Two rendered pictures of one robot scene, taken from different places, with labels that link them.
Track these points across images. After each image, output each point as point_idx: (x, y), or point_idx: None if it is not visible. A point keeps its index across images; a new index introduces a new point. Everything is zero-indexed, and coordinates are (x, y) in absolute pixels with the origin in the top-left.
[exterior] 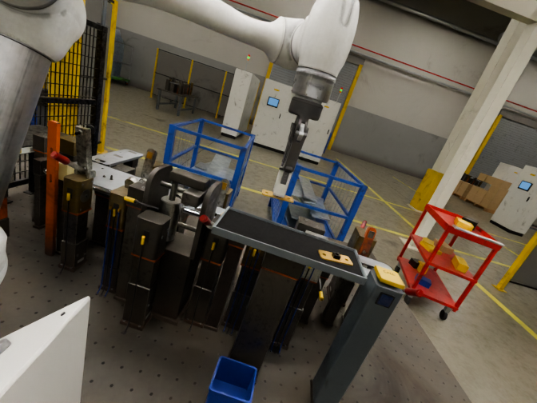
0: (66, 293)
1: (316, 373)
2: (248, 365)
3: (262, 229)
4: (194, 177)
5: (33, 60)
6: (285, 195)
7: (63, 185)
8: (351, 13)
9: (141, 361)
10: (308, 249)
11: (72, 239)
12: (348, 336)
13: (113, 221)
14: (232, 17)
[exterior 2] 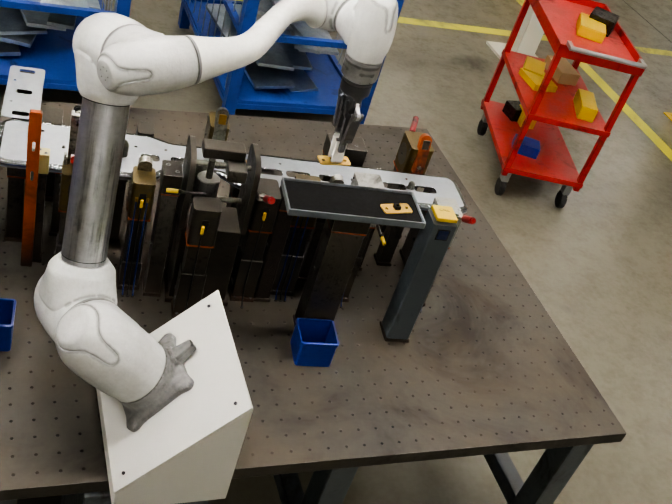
0: None
1: (383, 316)
2: (324, 319)
3: (325, 197)
4: (230, 147)
5: (128, 113)
6: None
7: (62, 183)
8: (392, 21)
9: None
10: (372, 206)
11: None
12: (413, 271)
13: (139, 213)
14: (285, 25)
